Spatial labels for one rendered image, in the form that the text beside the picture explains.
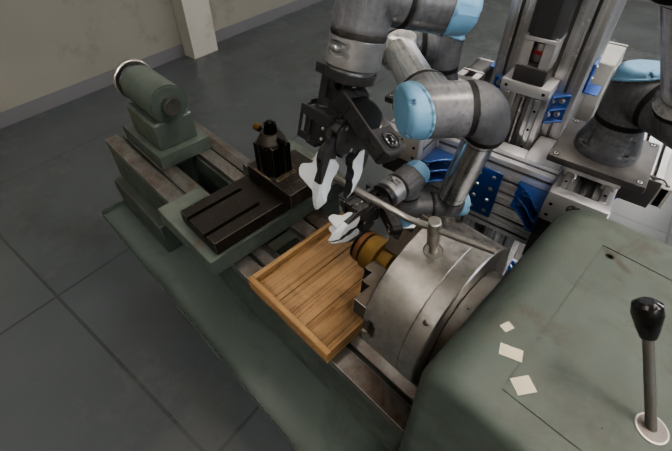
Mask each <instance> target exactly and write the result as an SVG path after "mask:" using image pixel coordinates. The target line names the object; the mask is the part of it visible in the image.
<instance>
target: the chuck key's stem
mask: <svg viewBox="0 0 672 451"><path fill-rule="evenodd" d="M441 226H442V220H441V219H440V218H439V217H437V216H432V217H430V218H429V219H428V226H427V228H428V230H427V245H428V246H429V251H428V253H431V254H433V255H436V253H437V251H438V249H437V247H438V246H439V245H440V237H441V235H440V234H438V232H439V231H440V229H441Z"/></svg>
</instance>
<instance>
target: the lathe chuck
mask: <svg viewBox="0 0 672 451"><path fill-rule="evenodd" d="M449 218H450V219H451V220H453V221H456V222H457V223H455V222H452V221H450V220H448V218H447V217H445V216H443V217H440V219H441V220H442V226H441V227H442V228H445V229H447V230H450V231H453V232H456V233H458V234H461V235H464V236H466V237H469V238H472V239H474V240H477V241H480V242H481V241H483V240H486V239H490V238H488V237H487V236H485V235H483V234H482V233H480V232H478V231H476V230H475V229H473V228H471V227H470V226H468V225H466V224H464V223H463V222H461V221H459V220H458V219H456V218H454V217H453V216H450V217H449ZM426 245H427V229H424V228H422V229H421V230H420V231H419V232H418V233H417V234H416V235H415V236H414V237H413V238H412V239H411V240H410V241H409V242H408V243H407V244H406V245H405V246H404V247H403V249H402V250H401V251H400V252H399V253H398V255H397V256H396V257H395V259H394V260H393V261H392V263H391V264H390V265H389V267H388V268H387V270H386V271H385V273H384V274H383V276H382V278H381V279H380V281H379V283H378V284H377V286H376V288H375V290H374V292H373V294H372V296H371V298H370V300H369V302H368V305H367V307H366V310H365V313H364V316H363V318H364V319H365V320H366V321H368V320H369V321H371V322H372V323H373V327H374V328H375V332H374V336H373V337H371V336H370V335H368V334H367V333H368V332H367V331H366V330H365V329H364V328H362V329H361V333H362V338H363V340H364V341H365V342H366V343H367V344H368V345H369V346H370V347H372V348H373V349H374V350H375V351H376V352H377V353H378V354H379V355H381V356H382V357H383V358H384V359H385V360H386V361H387V362H388V363H390V364H391V365H392V366H393V367H394V368H395V369H396V370H398V368H397V363H398V358H399V354H400V351H401V349H402V346H403V344H404V341H405V339H406V337H407V335H408V333H409V331H410V329H411V327H412V326H413V324H414V322H415V320H416V318H417V317H418V315H419V313H420V312H421V310H422V309H423V307H424V306H425V304H426V303H427V301H428V300H429V298H430V297H431V295H432V294H433V292H434V291H435V290H436V288H437V287H438V285H439V284H440V283H441V282H442V280H443V279H444V278H445V276H446V275H447V274H448V273H449V272H450V270H451V269H452V268H453V267H454V266H455V265H456V263H457V262H458V261H459V260H460V259H461V258H462V257H463V256H464V255H465V254H466V253H467V252H468V251H469V250H470V249H472V248H473V247H471V246H469V245H466V244H463V243H461V242H458V241H456V240H453V239H450V238H448V237H445V236H442V235H441V237H440V245H439V246H441V248H442V250H443V254H442V255H441V256H440V257H439V258H436V259H431V258H428V257H426V256H425V254H424V252H423V249H424V247H425V246H426Z"/></svg>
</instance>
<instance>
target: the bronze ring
mask: <svg viewBox="0 0 672 451"><path fill-rule="evenodd" d="M387 241H388V239H386V238H385V237H383V236H382V235H380V234H376V233H374V232H373V231H371V230H365V231H363V232H362V233H360V234H359V235H358V236H357V238H356V239H355V240H354V242H353V244H352V246H351V249H350V256H351V257H352V258H353V259H354V260H356V261H357V262H358V265H359V266H361V267H362V268H363V269H364V268H365V267H366V266H367V265H368V264H370V263H371V262H372V261H376V262H377V263H378V264H380V265H381V266H383V267H384V268H385V269H387V268H388V267H389V265H390V264H391V263H392V261H393V260H394V259H395V257H396V255H394V254H393V253H391V252H390V251H389V250H387V249H386V248H385V245H386V243H387Z"/></svg>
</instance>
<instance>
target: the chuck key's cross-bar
mask: <svg viewBox="0 0 672 451"><path fill-rule="evenodd" d="M332 181H334V182H336V183H338V184H339V185H341V186H343V187H344V186H345V183H346V180H344V179H343V178H341V177H339V176H337V175H335V176H334V178H333V180H332ZM353 192H354V193H356V194H357V195H359V196H361V197H363V198H365V199H366V200H368V201H370V202H372V203H374V204H375V205H377V206H379V207H381V208H383V209H384V210H386V211H388V212H390V213H392V214H393V215H395V216H397V217H399V218H401V219H402V220H404V221H406V222H408V223H411V224H413V225H416V226H419V227H421V228H424V229H427V230H428V228H427V226H428V222H426V221H423V220H420V219H418V218H415V217H412V216H410V215H408V214H406V213H404V212H403V211H401V210H399V209H397V208H395V207H394V206H392V205H390V204H388V203H386V202H384V201H383V200H381V199H379V198H377V197H375V196H374V195H372V194H370V193H368V192H366V191H364V190H363V189H361V188H359V187H357V186H356V187H355V188H354V190H353ZM438 234H440V235H442V236H445V237H448V238H450V239H453V240H456V241H458V242H461V243H463V244H466V245H469V246H471V247H474V248H477V249H479V250H482V251H485V252H487V253H490V254H492V255H495V253H496V251H497V248H496V247H493V246H491V245H488V244H485V243H482V242H480V241H477V240H474V239H472V238H469V237H466V236H464V235H461V234H458V233H456V232H453V231H450V230H447V229H445V228H442V227H441V229H440V231H439V232H438Z"/></svg>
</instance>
